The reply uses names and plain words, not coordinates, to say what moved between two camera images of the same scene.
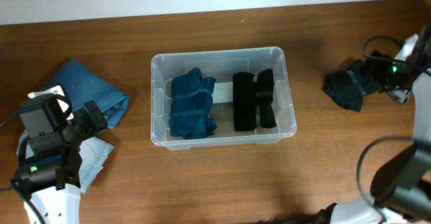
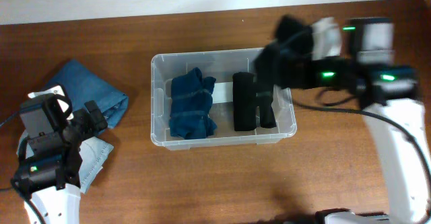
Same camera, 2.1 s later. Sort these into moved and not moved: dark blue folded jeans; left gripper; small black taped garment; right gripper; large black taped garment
Moved: small black taped garment; right gripper
Not moved: dark blue folded jeans; left gripper; large black taped garment
